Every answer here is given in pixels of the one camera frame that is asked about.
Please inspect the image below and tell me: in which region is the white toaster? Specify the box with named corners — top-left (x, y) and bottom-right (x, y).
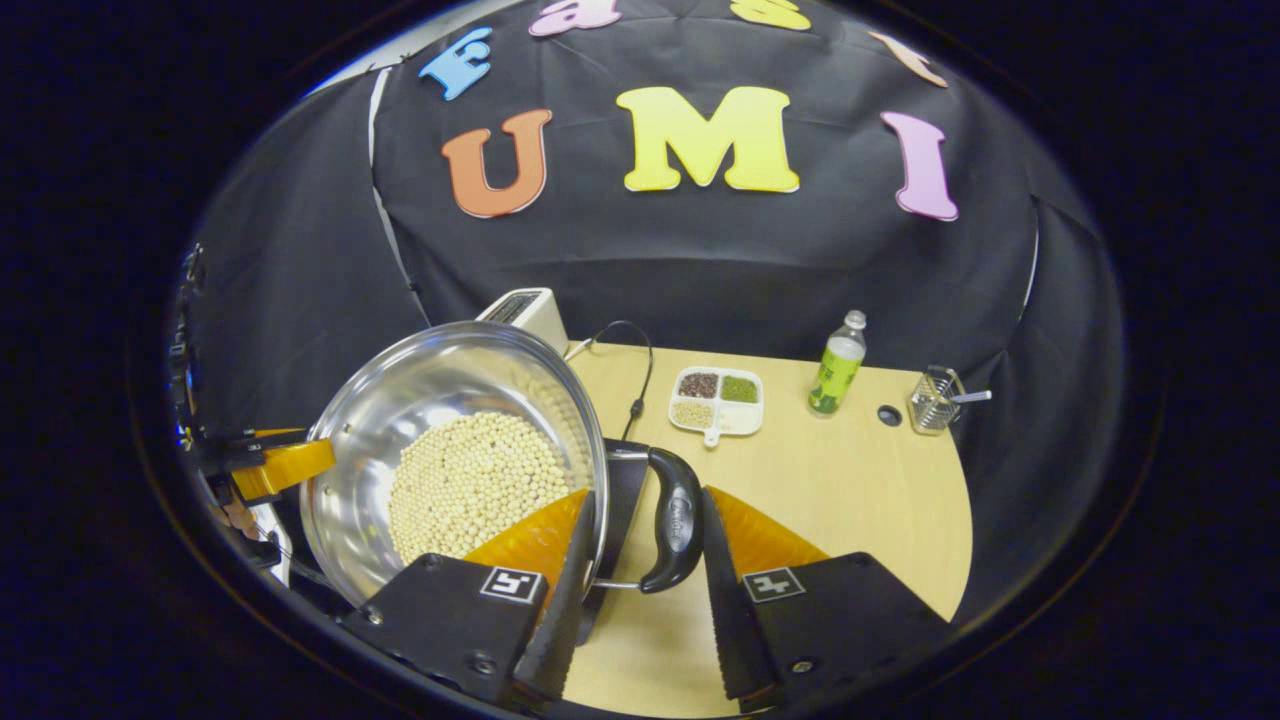
top-left (475, 287), bottom-right (571, 356)

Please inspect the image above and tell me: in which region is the green label drink bottle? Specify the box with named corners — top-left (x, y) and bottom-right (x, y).
top-left (808, 310), bottom-right (868, 417)

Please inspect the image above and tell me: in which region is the steel pot with black handle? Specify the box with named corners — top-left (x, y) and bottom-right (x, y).
top-left (299, 320), bottom-right (705, 607)

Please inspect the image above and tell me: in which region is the pile of soybeans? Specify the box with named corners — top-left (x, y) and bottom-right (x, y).
top-left (388, 411), bottom-right (573, 566)

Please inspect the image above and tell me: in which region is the black induction cooktop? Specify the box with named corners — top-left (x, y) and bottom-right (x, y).
top-left (575, 438), bottom-right (651, 646)

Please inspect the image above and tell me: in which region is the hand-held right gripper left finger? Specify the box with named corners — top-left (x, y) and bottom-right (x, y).
top-left (338, 488), bottom-right (598, 706)

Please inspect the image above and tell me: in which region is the wire mesh utensil holder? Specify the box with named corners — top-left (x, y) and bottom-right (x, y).
top-left (908, 366), bottom-right (966, 436)

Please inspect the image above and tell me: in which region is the white divided dish of beans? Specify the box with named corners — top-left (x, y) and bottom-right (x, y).
top-left (668, 366), bottom-right (765, 448)

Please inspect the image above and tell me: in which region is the black power cable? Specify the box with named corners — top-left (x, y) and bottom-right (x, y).
top-left (565, 320), bottom-right (656, 441)

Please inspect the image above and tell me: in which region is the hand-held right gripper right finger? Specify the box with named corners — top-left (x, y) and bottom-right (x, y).
top-left (700, 485), bottom-right (951, 713)

